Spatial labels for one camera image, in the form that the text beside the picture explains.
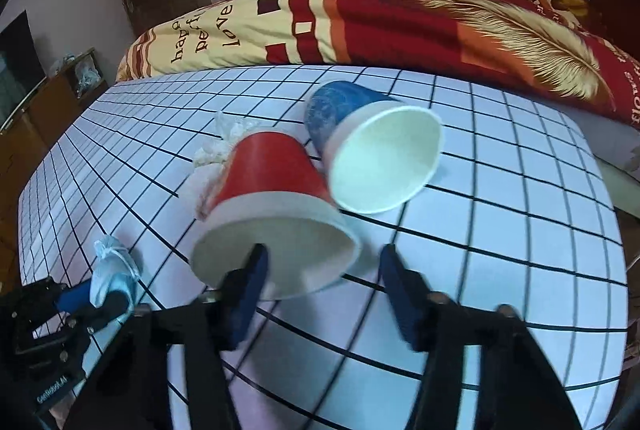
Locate blue paper cup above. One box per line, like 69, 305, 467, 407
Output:
304, 80, 445, 215

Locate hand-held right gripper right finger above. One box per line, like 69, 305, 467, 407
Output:
380, 244, 583, 430

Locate red paper cup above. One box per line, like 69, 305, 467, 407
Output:
191, 130, 362, 301

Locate plastic bags on cabinet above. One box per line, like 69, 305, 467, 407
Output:
50, 54, 107, 99

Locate brown wooden cabinet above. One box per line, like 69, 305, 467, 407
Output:
0, 48, 109, 231

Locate white grid-pattern sheet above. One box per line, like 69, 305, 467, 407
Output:
17, 64, 630, 430

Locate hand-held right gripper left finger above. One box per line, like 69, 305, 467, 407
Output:
62, 243, 271, 430

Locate light blue face mask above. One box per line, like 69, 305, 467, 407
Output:
90, 234, 142, 312

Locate red and yellow feather quilt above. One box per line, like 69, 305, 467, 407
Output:
116, 0, 640, 132

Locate black television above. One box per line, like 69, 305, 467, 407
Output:
0, 10, 49, 132

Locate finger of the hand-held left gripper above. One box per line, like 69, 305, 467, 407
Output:
54, 281, 96, 315
75, 291, 132, 335

